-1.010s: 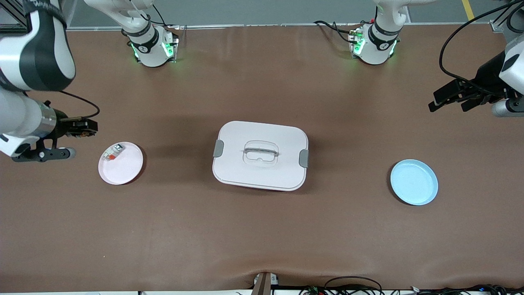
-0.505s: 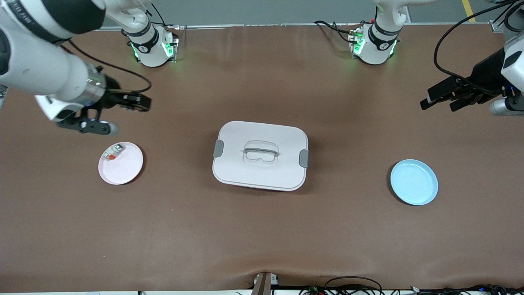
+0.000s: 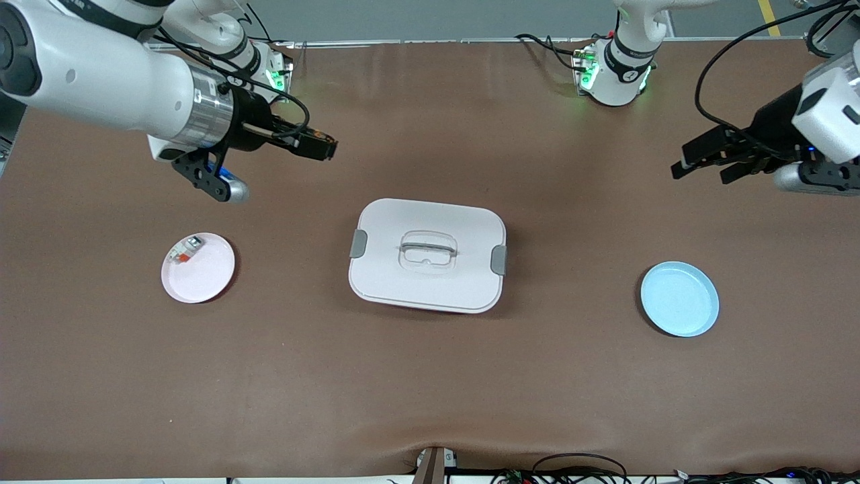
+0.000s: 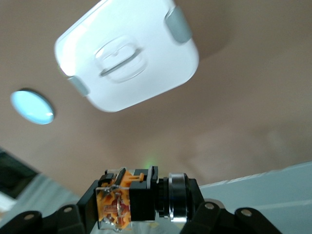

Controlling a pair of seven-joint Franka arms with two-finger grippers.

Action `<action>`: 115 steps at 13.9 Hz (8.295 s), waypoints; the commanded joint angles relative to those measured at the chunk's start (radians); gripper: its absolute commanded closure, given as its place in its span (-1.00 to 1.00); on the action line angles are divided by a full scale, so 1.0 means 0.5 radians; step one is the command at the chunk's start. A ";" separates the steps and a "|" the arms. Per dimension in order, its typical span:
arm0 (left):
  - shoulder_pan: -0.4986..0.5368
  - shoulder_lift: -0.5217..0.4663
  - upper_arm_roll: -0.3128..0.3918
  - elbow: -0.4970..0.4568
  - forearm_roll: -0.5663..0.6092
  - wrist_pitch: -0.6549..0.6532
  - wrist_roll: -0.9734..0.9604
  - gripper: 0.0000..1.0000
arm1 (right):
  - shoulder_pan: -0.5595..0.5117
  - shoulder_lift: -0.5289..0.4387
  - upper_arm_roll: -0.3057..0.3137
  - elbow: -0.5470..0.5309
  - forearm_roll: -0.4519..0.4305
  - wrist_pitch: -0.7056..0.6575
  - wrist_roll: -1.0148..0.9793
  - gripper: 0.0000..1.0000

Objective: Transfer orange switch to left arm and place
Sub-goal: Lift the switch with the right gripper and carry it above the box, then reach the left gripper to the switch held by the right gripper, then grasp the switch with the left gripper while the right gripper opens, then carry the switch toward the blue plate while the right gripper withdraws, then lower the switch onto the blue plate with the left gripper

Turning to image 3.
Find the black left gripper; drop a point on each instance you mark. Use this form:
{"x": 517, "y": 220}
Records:
{"x": 772, "y": 126}

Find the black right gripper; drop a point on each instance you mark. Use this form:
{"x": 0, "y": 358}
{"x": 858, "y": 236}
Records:
{"x": 250, "y": 128}

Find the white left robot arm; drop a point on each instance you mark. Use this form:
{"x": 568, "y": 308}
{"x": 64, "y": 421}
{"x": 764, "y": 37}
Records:
{"x": 830, "y": 107}

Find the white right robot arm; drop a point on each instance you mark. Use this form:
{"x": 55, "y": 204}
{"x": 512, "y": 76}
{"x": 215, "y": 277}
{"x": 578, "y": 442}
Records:
{"x": 101, "y": 74}

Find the white lidded box grey clips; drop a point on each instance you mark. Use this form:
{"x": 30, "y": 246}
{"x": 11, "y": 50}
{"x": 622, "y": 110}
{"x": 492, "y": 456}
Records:
{"x": 403, "y": 282}

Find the light blue round plate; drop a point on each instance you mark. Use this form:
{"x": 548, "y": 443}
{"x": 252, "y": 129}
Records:
{"x": 678, "y": 299}

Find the small orange white object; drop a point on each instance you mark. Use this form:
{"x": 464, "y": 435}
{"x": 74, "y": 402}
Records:
{"x": 185, "y": 251}

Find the pale pink round plate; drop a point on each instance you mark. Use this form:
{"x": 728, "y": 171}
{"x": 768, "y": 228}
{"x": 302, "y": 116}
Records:
{"x": 201, "y": 275}

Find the brown leatherette table cover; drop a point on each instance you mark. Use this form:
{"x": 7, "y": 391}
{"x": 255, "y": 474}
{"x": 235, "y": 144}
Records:
{"x": 430, "y": 376}

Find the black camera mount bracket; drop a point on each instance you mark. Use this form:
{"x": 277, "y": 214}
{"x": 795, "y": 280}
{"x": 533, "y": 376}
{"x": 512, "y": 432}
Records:
{"x": 201, "y": 176}
{"x": 826, "y": 173}

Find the silver table edge rail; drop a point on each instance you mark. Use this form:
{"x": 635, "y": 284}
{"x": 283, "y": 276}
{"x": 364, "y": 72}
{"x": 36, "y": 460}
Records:
{"x": 403, "y": 42}

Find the brown camera post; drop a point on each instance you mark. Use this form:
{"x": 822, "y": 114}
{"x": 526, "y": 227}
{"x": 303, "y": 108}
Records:
{"x": 428, "y": 470}

